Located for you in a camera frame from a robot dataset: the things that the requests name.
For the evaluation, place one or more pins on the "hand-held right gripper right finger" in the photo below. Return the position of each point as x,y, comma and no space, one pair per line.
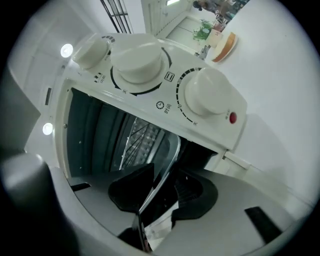
197,197

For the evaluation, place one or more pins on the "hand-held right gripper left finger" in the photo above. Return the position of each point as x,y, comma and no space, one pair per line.
132,190

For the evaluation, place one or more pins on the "silver baking tray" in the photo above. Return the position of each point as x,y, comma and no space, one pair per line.
166,155

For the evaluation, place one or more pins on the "white toaster oven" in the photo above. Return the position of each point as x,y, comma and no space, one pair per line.
140,105

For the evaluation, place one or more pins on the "red indicator light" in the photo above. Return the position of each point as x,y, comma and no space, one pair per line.
233,117

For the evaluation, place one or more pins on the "round ceiling light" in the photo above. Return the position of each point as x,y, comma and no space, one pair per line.
47,128
66,50

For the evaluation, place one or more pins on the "small round plate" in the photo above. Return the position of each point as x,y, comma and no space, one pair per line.
220,58

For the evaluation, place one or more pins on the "bread slice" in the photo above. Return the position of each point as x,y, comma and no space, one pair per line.
223,46

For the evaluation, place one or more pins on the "potted plant white flowers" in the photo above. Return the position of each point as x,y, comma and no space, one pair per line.
215,37

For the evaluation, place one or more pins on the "ceiling tube light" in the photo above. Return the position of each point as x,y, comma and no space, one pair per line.
172,2

